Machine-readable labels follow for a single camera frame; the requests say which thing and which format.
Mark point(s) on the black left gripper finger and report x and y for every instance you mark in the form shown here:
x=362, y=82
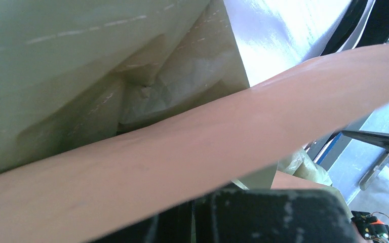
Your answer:
x=236, y=215

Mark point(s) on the orange green wrapping paper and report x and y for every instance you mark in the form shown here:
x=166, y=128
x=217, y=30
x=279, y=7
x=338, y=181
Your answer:
x=114, y=111

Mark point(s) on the black mounting base rail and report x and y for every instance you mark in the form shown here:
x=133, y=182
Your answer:
x=364, y=23

